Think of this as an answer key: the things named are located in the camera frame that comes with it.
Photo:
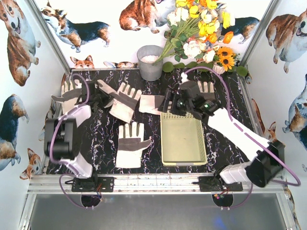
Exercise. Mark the grey metal bucket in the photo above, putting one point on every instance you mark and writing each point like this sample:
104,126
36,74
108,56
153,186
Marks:
150,64

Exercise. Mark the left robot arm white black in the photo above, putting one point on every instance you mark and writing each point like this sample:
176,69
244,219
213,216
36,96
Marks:
61,143

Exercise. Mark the far left white grey glove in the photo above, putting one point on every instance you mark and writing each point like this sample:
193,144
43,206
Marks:
70,92

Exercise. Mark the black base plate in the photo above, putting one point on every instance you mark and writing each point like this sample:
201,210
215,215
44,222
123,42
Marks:
102,184
214,184

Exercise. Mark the small sunflower pot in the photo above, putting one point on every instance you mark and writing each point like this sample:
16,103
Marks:
225,60

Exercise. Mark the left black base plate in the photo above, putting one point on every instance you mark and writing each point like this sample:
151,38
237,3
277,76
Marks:
102,184

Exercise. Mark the pale green plastic storage basket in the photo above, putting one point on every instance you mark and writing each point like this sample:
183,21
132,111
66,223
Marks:
182,140

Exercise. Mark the artificial flower bouquet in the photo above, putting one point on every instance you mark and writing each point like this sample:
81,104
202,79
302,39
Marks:
194,28

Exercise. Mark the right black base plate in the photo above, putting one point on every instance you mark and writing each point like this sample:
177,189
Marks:
214,184

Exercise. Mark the horizontal white grey work glove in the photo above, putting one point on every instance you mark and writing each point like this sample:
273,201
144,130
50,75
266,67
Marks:
150,104

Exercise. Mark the beige work glove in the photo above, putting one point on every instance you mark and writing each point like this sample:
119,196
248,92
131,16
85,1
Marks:
109,94

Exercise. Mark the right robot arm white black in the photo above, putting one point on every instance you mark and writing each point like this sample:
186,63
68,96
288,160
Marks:
266,158

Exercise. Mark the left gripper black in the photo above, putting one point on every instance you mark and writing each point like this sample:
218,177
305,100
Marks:
100,96

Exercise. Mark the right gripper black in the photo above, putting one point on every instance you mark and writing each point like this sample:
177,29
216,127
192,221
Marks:
171,103

